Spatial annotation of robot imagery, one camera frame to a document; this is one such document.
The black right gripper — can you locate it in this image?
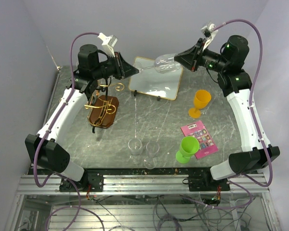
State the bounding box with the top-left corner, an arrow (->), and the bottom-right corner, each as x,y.
173,38 -> 228,73

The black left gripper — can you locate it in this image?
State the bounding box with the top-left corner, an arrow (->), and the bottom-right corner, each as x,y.
94,52 -> 141,81

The large clear wine glass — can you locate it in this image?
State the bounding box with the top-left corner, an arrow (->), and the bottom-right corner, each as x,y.
133,53 -> 181,74

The small clear wine glass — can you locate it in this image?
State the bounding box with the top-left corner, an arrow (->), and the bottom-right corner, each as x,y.
144,141 -> 159,169

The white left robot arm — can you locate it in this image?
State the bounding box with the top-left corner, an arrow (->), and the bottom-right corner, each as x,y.
25,44 -> 139,191

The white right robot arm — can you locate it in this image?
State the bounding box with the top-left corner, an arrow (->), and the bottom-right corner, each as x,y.
174,35 -> 280,191

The clear wine glass front left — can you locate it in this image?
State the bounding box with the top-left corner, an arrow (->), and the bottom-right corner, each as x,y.
128,138 -> 143,164

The gold framed whiteboard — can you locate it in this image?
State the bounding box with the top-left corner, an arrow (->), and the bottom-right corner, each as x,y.
129,57 -> 183,101

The orange plastic goblet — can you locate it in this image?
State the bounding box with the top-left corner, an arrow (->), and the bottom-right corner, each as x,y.
188,90 -> 211,118

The green plastic goblet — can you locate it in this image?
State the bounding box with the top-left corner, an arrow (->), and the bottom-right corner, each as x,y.
175,136 -> 200,164

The pink booklet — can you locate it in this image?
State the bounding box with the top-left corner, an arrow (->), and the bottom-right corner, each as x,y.
181,120 -> 218,159

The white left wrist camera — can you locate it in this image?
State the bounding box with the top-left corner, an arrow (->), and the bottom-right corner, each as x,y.
98,33 -> 118,57

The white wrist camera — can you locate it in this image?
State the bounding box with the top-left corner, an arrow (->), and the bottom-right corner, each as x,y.
98,33 -> 118,57
201,21 -> 218,49

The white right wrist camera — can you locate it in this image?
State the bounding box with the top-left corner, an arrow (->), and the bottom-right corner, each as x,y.
201,21 -> 218,49

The gold wire wine glass rack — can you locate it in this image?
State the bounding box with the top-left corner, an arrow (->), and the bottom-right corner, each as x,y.
84,78 -> 125,134

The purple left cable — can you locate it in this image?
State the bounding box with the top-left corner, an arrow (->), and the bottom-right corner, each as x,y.
33,32 -> 104,231

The aluminium rail frame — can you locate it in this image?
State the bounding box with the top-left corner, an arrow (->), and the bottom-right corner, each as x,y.
5,168 -> 281,231

